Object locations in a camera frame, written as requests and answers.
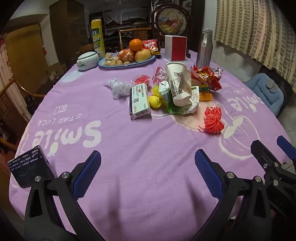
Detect pile of nuts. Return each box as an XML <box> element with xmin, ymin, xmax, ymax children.
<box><xmin>103</xmin><ymin>53</ymin><xmax>124</xmax><ymax>66</ymax></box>

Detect white medicine box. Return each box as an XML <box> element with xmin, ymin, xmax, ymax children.
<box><xmin>129</xmin><ymin>85</ymin><xmax>152</xmax><ymax>120</ymax></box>

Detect beige brick pattern curtain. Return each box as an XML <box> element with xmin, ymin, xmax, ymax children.
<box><xmin>214</xmin><ymin>0</ymin><xmax>296</xmax><ymax>79</ymax></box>

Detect brown wooden wardrobe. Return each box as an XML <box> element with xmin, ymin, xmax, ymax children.
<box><xmin>49</xmin><ymin>0</ymin><xmax>90</xmax><ymax>70</ymax></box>

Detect yellow cylindrical canister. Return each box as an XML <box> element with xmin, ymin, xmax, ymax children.
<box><xmin>91</xmin><ymin>19</ymin><xmax>106</xmax><ymax>58</ymax></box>

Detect red wrapped fruit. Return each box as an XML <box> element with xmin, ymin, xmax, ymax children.
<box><xmin>118</xmin><ymin>49</ymin><xmax>135</xmax><ymax>63</ymax></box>

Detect orange fruit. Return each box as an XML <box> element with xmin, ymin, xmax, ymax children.
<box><xmin>129</xmin><ymin>39</ymin><xmax>143</xmax><ymax>52</ymax></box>

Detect curved wooden chair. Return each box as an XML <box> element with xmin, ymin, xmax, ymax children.
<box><xmin>0</xmin><ymin>76</ymin><xmax>48</xmax><ymax>100</ymax></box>

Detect white ceramic jar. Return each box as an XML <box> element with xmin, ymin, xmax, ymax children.
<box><xmin>77</xmin><ymin>52</ymin><xmax>99</xmax><ymax>71</ymax></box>

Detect pink clear wrapper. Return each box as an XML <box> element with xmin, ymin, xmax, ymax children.
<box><xmin>153</xmin><ymin>66</ymin><xmax>167</xmax><ymax>85</ymax></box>

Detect blue chair cushion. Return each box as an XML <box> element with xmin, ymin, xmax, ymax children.
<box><xmin>245</xmin><ymin>73</ymin><xmax>284</xmax><ymax>116</ymax></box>

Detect wooden armchair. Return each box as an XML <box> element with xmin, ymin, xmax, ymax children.
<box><xmin>119</xmin><ymin>27</ymin><xmax>152</xmax><ymax>50</ymax></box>

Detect clear plastic wrap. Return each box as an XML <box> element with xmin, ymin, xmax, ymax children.
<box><xmin>103</xmin><ymin>78</ymin><xmax>132</xmax><ymax>100</ymax></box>

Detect orange packet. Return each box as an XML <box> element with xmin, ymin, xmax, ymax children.
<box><xmin>199</xmin><ymin>91</ymin><xmax>213</xmax><ymax>102</ymax></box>

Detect small green white packet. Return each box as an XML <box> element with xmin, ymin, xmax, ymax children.
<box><xmin>158</xmin><ymin>81</ymin><xmax>172</xmax><ymax>103</ymax></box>

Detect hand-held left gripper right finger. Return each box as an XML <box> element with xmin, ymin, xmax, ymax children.
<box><xmin>195</xmin><ymin>149</ymin><xmax>272</xmax><ymax>241</ymax></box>

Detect yellow apple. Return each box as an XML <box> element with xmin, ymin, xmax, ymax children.
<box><xmin>135</xmin><ymin>49</ymin><xmax>152</xmax><ymax>62</ymax></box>

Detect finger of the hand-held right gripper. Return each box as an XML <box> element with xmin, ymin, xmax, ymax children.
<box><xmin>250</xmin><ymin>140</ymin><xmax>282</xmax><ymax>176</ymax></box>
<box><xmin>277</xmin><ymin>136</ymin><xmax>296</xmax><ymax>160</ymax></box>

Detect steel water bottle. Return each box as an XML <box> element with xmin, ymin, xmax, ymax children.
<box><xmin>196</xmin><ymin>29</ymin><xmax>213</xmax><ymax>68</ymax></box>

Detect red plastic wrapper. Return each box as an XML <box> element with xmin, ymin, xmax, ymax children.
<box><xmin>134</xmin><ymin>75</ymin><xmax>151</xmax><ymax>85</ymax></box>

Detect white paper cup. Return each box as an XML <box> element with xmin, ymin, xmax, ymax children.
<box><xmin>165</xmin><ymin>62</ymin><xmax>195</xmax><ymax>106</ymax></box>

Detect white and red box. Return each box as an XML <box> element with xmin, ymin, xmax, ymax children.
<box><xmin>165</xmin><ymin>35</ymin><xmax>187</xmax><ymax>61</ymax></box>

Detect red snack packet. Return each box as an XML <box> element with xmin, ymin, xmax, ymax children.
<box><xmin>142</xmin><ymin>39</ymin><xmax>161</xmax><ymax>55</ymax></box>

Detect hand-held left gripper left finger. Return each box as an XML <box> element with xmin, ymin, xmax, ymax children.
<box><xmin>24</xmin><ymin>150</ymin><xmax>107</xmax><ymax>241</ymax></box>

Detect blue oval plate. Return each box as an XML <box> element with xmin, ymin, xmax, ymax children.
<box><xmin>98</xmin><ymin>55</ymin><xmax>156</xmax><ymax>69</ymax></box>

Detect purple printed tablecloth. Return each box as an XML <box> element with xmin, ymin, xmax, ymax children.
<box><xmin>9</xmin><ymin>48</ymin><xmax>294</xmax><ymax>241</ymax></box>

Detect black smartphone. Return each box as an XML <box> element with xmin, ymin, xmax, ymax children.
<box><xmin>7</xmin><ymin>145</ymin><xmax>57</xmax><ymax>188</ymax></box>

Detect green drink packet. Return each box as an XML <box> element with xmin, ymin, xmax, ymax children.
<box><xmin>167</xmin><ymin>86</ymin><xmax>200</xmax><ymax>115</ymax></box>

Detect red printed snack bag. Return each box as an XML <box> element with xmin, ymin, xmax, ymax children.
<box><xmin>190</xmin><ymin>65</ymin><xmax>223</xmax><ymax>91</ymax></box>

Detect round embroidered table screen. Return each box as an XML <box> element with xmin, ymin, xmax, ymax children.
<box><xmin>151</xmin><ymin>4</ymin><xmax>192</xmax><ymax>50</ymax></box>

